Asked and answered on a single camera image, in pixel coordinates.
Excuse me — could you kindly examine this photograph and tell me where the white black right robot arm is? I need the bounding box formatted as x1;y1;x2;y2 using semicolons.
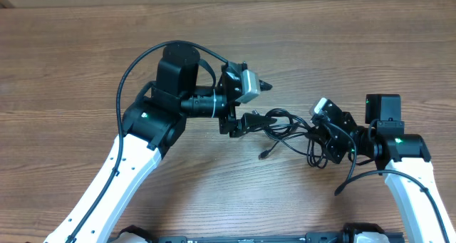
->
310;94;455;242

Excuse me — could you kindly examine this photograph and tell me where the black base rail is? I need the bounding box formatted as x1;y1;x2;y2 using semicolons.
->
155;232;350;243

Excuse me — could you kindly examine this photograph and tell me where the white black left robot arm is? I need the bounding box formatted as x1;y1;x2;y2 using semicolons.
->
46;41;275;242

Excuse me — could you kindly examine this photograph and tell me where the black USB cable bundle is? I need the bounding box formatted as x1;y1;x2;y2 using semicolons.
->
251;108;332;170

